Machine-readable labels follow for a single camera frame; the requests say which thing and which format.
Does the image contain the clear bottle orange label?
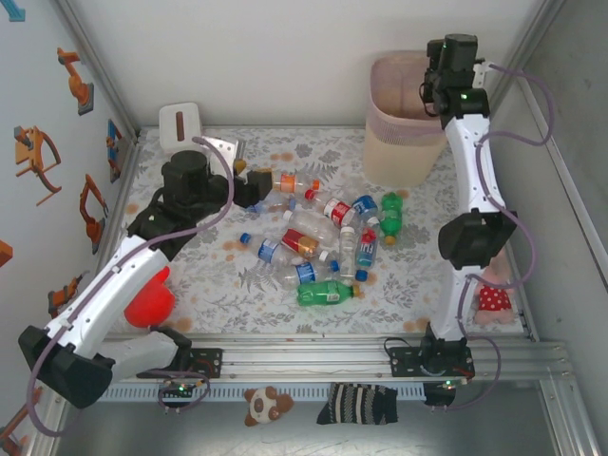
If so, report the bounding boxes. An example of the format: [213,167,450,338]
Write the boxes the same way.
[271,171,321,194]

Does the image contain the clear bottle light blue label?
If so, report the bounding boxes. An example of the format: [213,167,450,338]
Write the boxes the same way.
[247,194,298,215]

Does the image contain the clear bottle no label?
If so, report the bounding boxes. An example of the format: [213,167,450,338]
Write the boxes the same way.
[282,208,343,243]

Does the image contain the bottle red gold label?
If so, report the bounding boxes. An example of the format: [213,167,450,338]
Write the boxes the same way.
[279,227,332,261]

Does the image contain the clear bottle red label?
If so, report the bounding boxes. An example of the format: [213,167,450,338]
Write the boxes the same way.
[303,188,357,225]

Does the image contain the slim clear bottle white cap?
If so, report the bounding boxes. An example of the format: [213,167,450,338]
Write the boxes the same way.
[338,225,358,281]

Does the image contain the green bottle white label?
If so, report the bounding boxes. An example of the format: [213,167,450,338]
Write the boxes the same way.
[296,279,362,308]

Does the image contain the Fiji water bottle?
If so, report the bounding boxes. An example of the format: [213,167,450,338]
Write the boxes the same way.
[354,226,379,282]

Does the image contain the small green bottle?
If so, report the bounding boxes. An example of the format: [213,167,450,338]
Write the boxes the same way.
[379,192,405,247]

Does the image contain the beige bin with pink bag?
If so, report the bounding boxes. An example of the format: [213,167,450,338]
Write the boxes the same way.
[363,49,450,189]

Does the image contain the white tissue box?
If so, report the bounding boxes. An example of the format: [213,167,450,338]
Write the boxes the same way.
[158,101,206,156]

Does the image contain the small bottle blue label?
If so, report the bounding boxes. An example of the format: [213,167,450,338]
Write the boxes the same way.
[351,193,383,229]

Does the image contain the floral table cloth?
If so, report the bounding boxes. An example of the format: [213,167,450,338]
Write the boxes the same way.
[106,125,507,336]

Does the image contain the controller board with LED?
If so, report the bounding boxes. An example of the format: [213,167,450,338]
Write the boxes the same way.
[424,378,461,406]
[159,381,203,399]

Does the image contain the panda plush toy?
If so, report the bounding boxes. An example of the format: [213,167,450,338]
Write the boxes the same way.
[243,385,295,428]

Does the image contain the black white striped sock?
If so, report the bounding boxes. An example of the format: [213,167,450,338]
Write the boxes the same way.
[315,382,399,427]

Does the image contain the pink plush toy polka dots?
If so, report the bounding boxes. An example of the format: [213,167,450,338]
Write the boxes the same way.
[474,246,520,327]

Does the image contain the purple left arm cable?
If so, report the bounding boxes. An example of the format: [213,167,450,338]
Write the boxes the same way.
[26,136,237,437]

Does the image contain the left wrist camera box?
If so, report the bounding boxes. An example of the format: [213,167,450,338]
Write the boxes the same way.
[197,136,243,167]

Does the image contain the blue orange wall sticker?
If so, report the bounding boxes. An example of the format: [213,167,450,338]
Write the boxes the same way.
[106,118,124,184]

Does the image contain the aluminium corner post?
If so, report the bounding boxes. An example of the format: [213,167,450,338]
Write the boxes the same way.
[474,0,569,142]
[49,0,142,143]

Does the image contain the orange claw wall sticker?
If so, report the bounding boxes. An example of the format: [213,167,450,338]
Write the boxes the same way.
[12,125,63,206]

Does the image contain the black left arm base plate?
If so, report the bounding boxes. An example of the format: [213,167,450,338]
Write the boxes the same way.
[136,348,224,380]

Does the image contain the aluminium front rail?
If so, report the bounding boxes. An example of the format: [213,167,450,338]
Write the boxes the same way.
[45,332,576,384]

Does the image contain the white perforated cable duct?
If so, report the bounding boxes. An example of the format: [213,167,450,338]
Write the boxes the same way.
[102,383,427,404]

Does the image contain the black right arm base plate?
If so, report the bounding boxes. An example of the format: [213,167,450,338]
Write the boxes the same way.
[389,346,476,380]

